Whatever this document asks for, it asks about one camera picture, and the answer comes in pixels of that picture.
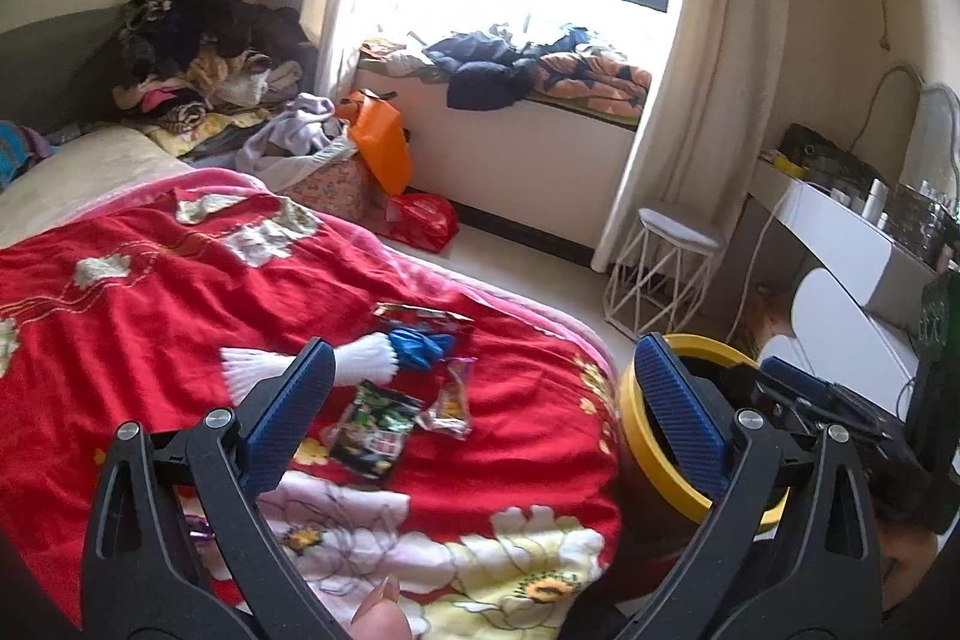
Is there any clear organizer box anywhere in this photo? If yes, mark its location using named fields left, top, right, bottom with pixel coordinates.
left=885, top=179, right=960, bottom=271

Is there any white vanity table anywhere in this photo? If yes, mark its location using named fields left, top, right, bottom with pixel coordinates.
left=750, top=160, right=947, bottom=327

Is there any purple wrapper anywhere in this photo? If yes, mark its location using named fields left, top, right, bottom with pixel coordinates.
left=180, top=511, right=221, bottom=545

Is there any orange bag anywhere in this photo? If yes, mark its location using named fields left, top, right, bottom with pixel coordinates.
left=335, top=89, right=414, bottom=196

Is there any wide cream curtain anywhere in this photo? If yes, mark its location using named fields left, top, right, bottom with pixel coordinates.
left=592, top=0, right=797, bottom=271

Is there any beige bed sheet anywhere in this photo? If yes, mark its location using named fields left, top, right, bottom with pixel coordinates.
left=0, top=126, right=190, bottom=251

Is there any grey bed headboard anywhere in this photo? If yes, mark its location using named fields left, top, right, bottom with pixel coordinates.
left=0, top=6, right=137, bottom=140

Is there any red plastic bag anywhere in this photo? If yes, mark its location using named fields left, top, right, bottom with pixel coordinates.
left=375, top=192, right=460, bottom=253

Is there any white drawer cabinet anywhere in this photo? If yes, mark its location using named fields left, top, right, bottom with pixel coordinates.
left=757, top=269, right=925, bottom=420

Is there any person's left hand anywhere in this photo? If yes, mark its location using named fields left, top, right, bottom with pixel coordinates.
left=351, top=576, right=412, bottom=640

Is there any red floral blanket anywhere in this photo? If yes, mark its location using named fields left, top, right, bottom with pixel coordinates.
left=0, top=171, right=638, bottom=640

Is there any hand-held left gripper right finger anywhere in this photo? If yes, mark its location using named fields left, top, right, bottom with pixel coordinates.
left=615, top=332, right=884, bottom=640

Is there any wavy edged mirror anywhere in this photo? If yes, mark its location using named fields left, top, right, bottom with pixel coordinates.
left=900, top=81, right=960, bottom=193

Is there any white bottle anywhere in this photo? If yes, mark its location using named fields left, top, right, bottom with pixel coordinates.
left=862, top=179, right=890, bottom=229

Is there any orange brown snack wrapper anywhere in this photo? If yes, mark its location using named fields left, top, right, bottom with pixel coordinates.
left=416, top=355, right=478, bottom=440

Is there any teal floral cloth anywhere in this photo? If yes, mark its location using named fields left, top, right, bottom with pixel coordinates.
left=0, top=119, right=55, bottom=193

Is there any silver snack wrapper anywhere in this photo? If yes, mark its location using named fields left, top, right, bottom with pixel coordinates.
left=373, top=301, right=476, bottom=336

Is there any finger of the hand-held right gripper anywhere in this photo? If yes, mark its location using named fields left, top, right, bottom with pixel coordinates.
left=759, top=355, right=886, bottom=435

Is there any person's right forearm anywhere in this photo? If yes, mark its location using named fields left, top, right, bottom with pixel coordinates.
left=881, top=520, right=942, bottom=615

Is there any pile of clothes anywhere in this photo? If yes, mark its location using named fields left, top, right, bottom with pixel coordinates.
left=112, top=0, right=320, bottom=140

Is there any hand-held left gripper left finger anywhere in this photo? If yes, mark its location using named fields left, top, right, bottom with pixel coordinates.
left=81, top=336, right=353, bottom=640

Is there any green black snack packet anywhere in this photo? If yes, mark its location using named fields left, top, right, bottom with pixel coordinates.
left=328, top=381, right=422, bottom=482

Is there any white window seat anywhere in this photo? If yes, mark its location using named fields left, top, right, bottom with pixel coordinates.
left=356, top=51, right=647, bottom=259

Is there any white wire stool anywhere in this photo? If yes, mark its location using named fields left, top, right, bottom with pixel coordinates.
left=604, top=205, right=730, bottom=341

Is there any yellow rimmed trash bin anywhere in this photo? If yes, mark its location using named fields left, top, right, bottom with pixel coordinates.
left=616, top=332, right=790, bottom=581

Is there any black jacket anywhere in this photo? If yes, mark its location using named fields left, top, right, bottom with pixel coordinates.
left=424, top=31, right=550, bottom=113

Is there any black bag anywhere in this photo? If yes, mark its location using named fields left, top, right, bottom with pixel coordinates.
left=780, top=122, right=872, bottom=193

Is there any lavender cloth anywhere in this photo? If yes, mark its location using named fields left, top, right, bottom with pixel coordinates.
left=236, top=92, right=350, bottom=176

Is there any white cable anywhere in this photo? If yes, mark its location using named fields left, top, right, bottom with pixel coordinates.
left=731, top=182, right=797, bottom=342

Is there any orange patterned quilt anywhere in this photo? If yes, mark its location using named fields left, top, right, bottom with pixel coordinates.
left=536, top=50, right=654, bottom=121

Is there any blue cloth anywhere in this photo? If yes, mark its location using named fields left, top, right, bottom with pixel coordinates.
left=388, top=325, right=459, bottom=373

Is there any floral storage box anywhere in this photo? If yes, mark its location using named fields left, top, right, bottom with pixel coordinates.
left=281, top=149, right=383, bottom=236

